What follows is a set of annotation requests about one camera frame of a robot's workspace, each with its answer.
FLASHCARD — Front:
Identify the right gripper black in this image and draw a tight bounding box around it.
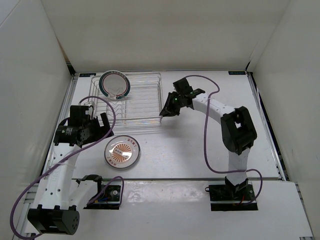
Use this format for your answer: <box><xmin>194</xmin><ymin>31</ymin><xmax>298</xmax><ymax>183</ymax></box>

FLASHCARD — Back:
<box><xmin>159</xmin><ymin>93</ymin><xmax>184</xmax><ymax>118</ymax></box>

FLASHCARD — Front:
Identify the orange sunburst plate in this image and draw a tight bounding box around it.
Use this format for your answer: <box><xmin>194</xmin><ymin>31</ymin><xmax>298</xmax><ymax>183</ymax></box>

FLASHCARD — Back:
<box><xmin>104</xmin><ymin>135</ymin><xmax>141</xmax><ymax>170</ymax></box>

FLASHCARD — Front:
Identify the wire dish rack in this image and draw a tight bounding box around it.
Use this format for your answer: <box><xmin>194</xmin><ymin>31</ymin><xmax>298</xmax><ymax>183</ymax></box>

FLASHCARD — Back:
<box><xmin>79</xmin><ymin>72</ymin><xmax>163</xmax><ymax>127</ymax></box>

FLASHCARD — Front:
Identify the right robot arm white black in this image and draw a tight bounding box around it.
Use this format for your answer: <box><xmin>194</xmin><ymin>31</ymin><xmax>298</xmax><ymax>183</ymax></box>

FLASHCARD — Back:
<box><xmin>160</xmin><ymin>77</ymin><xmax>258</xmax><ymax>200</ymax></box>

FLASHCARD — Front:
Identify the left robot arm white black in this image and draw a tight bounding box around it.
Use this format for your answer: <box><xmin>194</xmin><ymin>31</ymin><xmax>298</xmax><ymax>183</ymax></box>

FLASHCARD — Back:
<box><xmin>27</xmin><ymin>105</ymin><xmax>114</xmax><ymax>235</ymax></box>

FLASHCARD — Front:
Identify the green rimmed back plate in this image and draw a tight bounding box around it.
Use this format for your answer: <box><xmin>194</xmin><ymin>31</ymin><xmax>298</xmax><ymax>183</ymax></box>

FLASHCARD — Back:
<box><xmin>98</xmin><ymin>70</ymin><xmax>131</xmax><ymax>100</ymax></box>

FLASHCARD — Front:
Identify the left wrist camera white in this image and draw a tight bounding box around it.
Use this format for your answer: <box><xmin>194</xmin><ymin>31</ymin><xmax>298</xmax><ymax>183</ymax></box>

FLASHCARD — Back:
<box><xmin>84</xmin><ymin>100</ymin><xmax>96</xmax><ymax>120</ymax></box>

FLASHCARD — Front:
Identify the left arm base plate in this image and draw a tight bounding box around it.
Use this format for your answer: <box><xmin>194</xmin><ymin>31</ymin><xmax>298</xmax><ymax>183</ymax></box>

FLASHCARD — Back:
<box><xmin>84</xmin><ymin>179</ymin><xmax>123</xmax><ymax>210</ymax></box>

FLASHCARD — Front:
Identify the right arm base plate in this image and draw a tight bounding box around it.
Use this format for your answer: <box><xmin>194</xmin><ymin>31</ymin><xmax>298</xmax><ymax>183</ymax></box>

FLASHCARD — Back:
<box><xmin>205</xmin><ymin>184</ymin><xmax>258</xmax><ymax>212</ymax></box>

